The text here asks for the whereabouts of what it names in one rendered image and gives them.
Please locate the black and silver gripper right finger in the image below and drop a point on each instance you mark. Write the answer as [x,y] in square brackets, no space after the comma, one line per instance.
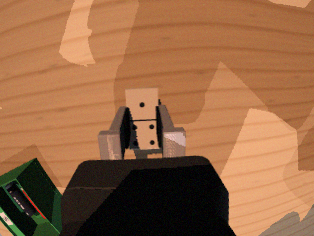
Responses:
[171,139]

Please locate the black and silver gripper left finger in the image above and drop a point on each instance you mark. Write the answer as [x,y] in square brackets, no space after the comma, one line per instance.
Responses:
[113,142]

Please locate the tan domino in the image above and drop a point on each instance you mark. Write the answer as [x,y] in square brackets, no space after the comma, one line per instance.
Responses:
[142,104]

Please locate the green rack of bins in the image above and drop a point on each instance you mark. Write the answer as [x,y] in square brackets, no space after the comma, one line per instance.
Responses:
[35,182]

